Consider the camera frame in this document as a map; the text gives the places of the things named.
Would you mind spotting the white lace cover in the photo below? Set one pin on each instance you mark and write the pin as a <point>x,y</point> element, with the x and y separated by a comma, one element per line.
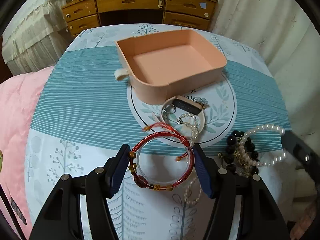
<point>36,37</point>

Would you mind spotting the pink jewelry tray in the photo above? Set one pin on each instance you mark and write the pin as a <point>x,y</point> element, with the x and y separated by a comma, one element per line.
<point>169,63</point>

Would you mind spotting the wooden desk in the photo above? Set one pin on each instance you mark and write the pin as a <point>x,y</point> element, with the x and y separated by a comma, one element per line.
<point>85,14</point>

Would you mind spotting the clear glass bangle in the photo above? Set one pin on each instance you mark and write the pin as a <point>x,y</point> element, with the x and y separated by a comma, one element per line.
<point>161,161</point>

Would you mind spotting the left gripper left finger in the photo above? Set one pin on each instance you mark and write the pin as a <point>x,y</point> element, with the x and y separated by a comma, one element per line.
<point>60,216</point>

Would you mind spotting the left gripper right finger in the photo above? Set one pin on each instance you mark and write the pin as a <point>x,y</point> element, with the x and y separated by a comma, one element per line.
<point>260,217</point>

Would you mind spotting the patterned blue white tablecloth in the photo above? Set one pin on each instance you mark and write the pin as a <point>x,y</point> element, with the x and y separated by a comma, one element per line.
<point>84,115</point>

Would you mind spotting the pink quilt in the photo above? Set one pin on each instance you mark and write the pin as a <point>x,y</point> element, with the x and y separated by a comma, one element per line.
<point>19,97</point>

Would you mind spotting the cream floral curtain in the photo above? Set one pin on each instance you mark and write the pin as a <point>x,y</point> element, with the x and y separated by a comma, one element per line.
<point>284,36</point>

